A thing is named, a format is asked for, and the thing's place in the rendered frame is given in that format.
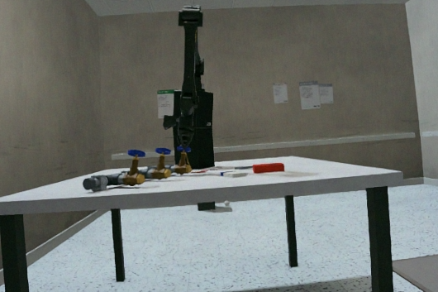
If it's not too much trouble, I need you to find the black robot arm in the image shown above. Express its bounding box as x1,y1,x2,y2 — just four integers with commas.
163,5,205,131

